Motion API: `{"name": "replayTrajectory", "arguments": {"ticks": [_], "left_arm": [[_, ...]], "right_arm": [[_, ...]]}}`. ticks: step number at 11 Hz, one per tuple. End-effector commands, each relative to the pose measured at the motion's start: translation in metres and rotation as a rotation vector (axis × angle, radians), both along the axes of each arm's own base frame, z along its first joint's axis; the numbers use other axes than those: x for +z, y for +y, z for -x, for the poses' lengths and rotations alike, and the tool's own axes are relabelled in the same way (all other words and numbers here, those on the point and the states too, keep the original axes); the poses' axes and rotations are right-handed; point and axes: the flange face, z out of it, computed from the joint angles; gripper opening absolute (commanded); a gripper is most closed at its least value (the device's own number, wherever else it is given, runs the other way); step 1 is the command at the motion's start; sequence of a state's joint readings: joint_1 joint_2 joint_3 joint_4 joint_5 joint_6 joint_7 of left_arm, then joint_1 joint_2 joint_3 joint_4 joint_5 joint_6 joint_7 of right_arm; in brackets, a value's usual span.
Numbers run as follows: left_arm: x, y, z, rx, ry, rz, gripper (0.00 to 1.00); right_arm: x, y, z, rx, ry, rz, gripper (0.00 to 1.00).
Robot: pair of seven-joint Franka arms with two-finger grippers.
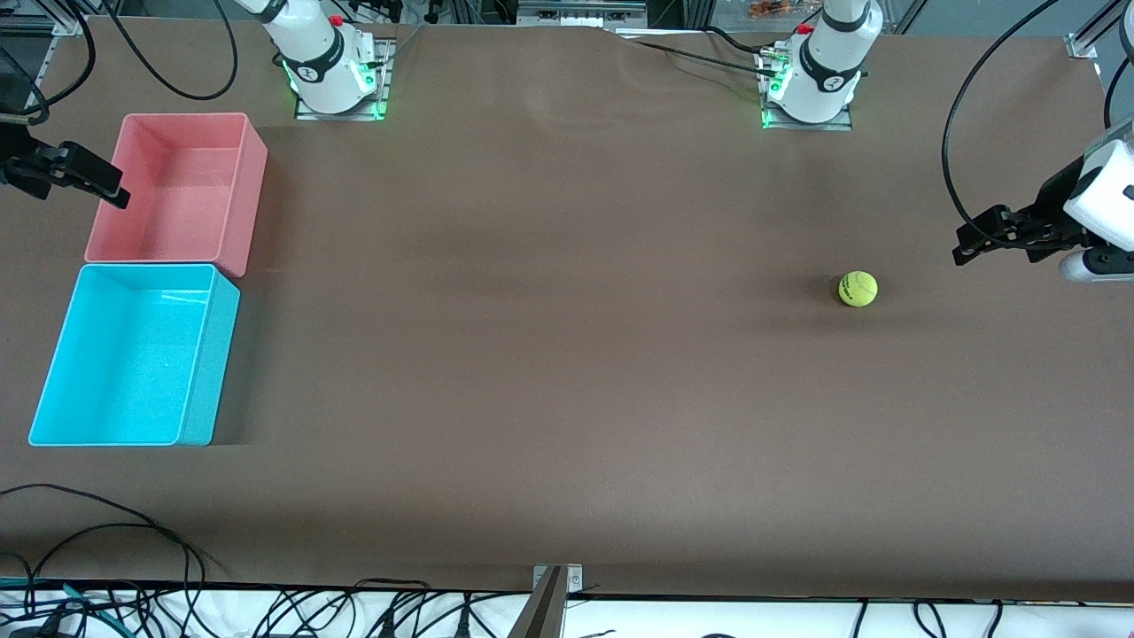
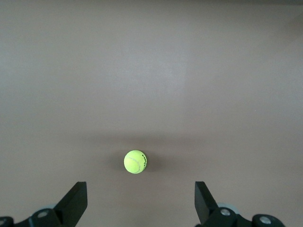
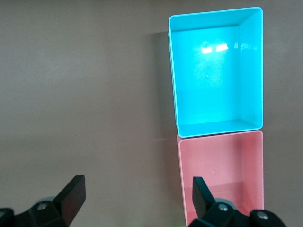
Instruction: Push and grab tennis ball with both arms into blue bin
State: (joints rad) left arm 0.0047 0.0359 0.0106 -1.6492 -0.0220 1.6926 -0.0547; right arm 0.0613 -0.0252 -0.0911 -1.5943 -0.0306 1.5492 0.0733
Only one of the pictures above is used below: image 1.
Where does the grey metal bar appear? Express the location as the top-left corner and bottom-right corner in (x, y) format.
(507, 567), (568, 638)

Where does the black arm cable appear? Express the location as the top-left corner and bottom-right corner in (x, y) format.
(100, 0), (238, 100)
(942, 0), (1064, 230)

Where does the silver table edge bracket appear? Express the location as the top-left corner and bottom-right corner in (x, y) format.
(532, 564), (584, 596)

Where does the pink plastic bin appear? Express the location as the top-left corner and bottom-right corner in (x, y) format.
(84, 112), (269, 279)

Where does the metal equipment unit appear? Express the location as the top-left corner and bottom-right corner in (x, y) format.
(517, 0), (648, 29)

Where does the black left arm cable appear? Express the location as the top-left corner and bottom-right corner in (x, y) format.
(942, 0), (1064, 230)

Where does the aluminium frame profile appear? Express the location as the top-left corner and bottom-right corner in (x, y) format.
(0, 0), (89, 38)

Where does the long looping black cable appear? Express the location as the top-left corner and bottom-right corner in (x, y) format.
(0, 483), (206, 612)

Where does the blue plastic bin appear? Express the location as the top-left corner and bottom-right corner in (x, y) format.
(27, 263), (242, 447)

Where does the black base cable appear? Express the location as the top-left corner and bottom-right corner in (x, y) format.
(704, 27), (773, 56)
(633, 40), (781, 77)

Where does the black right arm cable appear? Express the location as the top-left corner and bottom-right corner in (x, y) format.
(100, 0), (238, 100)

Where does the yellow-green tennis ball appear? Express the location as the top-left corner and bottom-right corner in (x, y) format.
(838, 270), (879, 308)

